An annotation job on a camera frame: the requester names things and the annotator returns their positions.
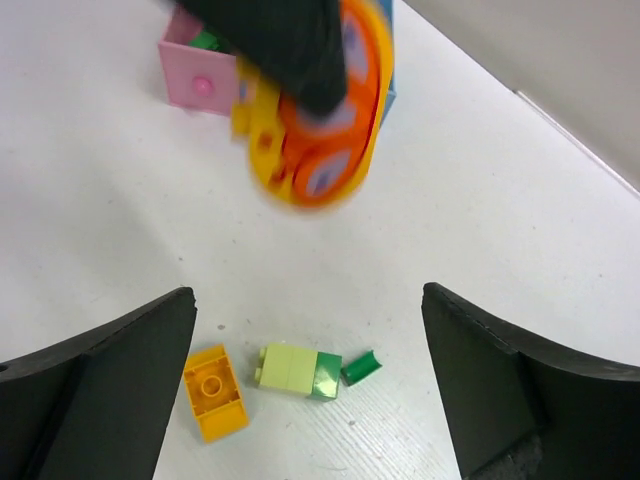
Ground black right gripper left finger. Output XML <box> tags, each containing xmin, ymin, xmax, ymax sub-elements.
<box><xmin>1</xmin><ymin>287</ymin><xmax>197</xmax><ymax>479</ymax></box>

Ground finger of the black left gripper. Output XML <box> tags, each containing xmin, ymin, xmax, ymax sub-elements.
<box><xmin>176</xmin><ymin>0</ymin><xmax>347</xmax><ymax>117</ymax></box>

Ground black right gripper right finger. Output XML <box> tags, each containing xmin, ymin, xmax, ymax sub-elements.
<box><xmin>422</xmin><ymin>282</ymin><xmax>639</xmax><ymax>479</ymax></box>

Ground dark green square lego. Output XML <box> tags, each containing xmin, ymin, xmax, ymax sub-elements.
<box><xmin>188</xmin><ymin>28</ymin><xmax>232</xmax><ymax>54</ymax></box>

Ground dark green curved lego piece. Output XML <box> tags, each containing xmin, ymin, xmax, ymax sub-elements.
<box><xmin>341</xmin><ymin>350</ymin><xmax>382</xmax><ymax>386</ymax></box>

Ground light green and green lego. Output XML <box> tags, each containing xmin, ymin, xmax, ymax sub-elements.
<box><xmin>254</xmin><ymin>343</ymin><xmax>342</xmax><ymax>401</ymax></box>

